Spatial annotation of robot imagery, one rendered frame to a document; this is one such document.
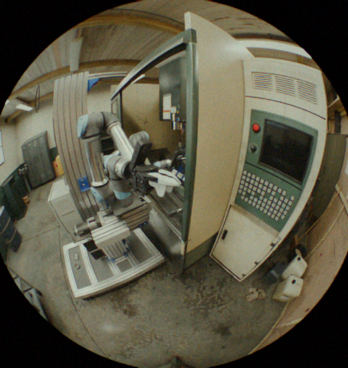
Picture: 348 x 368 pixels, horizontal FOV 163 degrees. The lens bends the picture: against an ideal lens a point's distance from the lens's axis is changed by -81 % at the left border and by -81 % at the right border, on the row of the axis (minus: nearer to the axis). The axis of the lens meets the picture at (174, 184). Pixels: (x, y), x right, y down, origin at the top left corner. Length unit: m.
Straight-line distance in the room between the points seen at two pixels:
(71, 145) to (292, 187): 1.35
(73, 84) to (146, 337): 2.22
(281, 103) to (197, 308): 1.89
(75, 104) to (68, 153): 0.32
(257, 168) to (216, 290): 1.40
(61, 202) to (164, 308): 1.42
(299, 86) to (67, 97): 1.35
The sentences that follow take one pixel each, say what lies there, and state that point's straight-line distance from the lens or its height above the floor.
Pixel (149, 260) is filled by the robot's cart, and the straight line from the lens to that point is 1.59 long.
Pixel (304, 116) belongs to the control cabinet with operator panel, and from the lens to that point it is 0.83.
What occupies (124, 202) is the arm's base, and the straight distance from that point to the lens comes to 0.93.
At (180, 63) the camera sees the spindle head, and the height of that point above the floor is 2.24.
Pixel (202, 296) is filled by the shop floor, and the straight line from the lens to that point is 1.67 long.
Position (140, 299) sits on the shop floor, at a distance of 1.68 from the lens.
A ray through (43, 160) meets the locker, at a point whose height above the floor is 0.93.
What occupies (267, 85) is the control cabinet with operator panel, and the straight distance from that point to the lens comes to 0.91.
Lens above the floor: 1.62
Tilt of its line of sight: 30 degrees down
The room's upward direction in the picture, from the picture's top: straight up
